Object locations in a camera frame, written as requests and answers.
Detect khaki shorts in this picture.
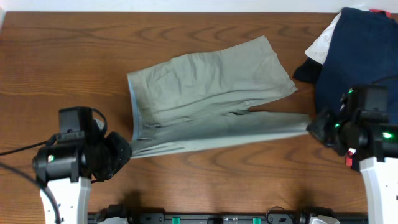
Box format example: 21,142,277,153
127,36,310,158

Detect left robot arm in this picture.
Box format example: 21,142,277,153
32,132,132,223

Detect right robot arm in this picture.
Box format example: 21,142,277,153
307,108,397,223

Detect black garment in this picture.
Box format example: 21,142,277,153
293,58,323,84

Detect white garment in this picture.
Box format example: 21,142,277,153
305,13,341,65

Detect navy blue garment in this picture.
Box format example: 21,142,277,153
315,7,397,124

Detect red garment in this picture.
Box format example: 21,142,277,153
369,9,391,18

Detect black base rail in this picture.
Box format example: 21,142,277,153
88,205,369,224

